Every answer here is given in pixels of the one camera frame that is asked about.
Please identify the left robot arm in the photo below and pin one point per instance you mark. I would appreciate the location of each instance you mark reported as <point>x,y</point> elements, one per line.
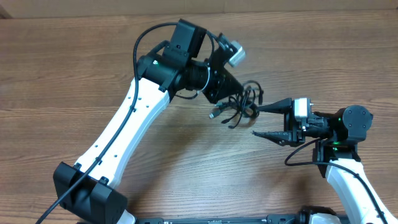
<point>193,59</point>

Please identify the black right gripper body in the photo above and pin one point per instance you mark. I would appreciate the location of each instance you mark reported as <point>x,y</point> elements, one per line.
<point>290,122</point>

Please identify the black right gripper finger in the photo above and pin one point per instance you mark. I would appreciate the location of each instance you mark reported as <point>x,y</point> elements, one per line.
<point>279,107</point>
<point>281,138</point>

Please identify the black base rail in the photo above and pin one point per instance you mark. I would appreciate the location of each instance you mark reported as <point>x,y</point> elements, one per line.
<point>270,219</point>

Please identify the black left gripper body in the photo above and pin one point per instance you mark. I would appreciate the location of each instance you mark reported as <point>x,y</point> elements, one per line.
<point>216,83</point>

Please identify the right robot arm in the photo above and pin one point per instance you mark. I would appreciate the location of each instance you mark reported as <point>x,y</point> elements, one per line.
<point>336,138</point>

